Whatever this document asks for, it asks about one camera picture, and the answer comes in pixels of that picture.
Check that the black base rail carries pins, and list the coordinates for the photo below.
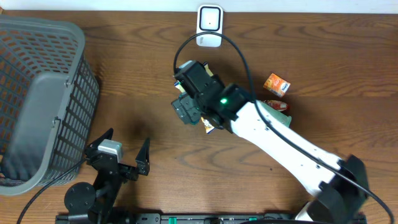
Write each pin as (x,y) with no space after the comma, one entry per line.
(156,218)

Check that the white barcode scanner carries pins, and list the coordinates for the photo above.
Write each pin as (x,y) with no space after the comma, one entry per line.
(209,19)

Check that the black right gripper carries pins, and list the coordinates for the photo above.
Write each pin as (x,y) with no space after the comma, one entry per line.
(183,105)

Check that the red candy bar wrapper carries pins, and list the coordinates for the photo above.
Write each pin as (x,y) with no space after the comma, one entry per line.
(277,105)

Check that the yellow snack bag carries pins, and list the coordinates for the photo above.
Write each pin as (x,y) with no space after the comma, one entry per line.
(208,126)

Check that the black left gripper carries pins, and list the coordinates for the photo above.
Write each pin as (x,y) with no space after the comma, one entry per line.
(131,173)

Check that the small orange sachet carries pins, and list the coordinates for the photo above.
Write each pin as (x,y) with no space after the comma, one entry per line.
(276,85)

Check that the blue liquid bottle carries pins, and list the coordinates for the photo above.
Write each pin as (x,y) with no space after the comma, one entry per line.
(194,122)

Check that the grey plastic basket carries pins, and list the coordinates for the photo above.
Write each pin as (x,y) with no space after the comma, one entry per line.
(49,96)

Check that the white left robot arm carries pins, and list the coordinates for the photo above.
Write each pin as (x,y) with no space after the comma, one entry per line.
(94,203)

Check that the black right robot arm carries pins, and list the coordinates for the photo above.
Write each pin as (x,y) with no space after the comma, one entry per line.
(339,187)

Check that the teal wet wipes pack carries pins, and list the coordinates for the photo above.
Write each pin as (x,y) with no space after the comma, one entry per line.
(280,116)

